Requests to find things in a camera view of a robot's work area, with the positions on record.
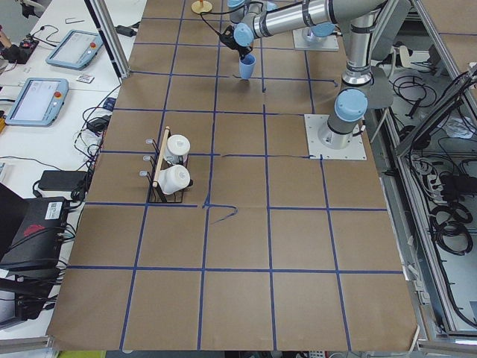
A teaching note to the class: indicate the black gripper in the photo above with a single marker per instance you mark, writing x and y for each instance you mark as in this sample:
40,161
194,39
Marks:
242,49

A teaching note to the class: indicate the light blue plastic cup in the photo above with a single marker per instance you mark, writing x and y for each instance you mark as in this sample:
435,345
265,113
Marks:
247,66

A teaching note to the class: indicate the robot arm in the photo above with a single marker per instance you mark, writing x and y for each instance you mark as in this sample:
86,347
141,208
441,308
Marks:
318,57
238,9

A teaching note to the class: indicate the wooden cup tree stand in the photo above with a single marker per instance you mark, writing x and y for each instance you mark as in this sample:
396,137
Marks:
201,6

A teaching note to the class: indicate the white mug far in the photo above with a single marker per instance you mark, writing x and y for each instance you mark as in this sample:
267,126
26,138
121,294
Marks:
177,149

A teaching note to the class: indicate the white mug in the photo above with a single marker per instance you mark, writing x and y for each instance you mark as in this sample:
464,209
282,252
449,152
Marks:
177,149
174,179

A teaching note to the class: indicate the white mug near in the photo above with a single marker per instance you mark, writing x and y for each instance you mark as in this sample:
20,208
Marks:
174,179

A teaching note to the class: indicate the teach pendant far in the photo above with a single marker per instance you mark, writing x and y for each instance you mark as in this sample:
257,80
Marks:
76,50

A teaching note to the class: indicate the teach pendant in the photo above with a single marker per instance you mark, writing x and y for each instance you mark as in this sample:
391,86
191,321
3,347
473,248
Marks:
76,50
39,102

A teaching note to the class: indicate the grey office chair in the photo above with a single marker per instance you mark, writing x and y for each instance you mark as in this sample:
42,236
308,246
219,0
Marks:
380,94

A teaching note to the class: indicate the teach pendant near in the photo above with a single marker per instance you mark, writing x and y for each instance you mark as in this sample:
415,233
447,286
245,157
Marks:
39,102

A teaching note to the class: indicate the black power adapter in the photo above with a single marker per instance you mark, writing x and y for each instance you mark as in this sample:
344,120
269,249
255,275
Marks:
61,180

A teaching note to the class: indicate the black computer box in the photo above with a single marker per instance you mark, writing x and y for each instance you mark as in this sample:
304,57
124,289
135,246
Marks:
30,231

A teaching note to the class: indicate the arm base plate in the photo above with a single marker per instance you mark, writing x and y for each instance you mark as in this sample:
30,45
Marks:
306,40
325,144

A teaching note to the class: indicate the aluminium frame post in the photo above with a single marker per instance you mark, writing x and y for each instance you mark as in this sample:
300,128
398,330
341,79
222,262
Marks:
107,31

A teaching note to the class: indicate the black wire mug rack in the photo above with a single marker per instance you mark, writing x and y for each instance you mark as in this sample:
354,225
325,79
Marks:
158,163

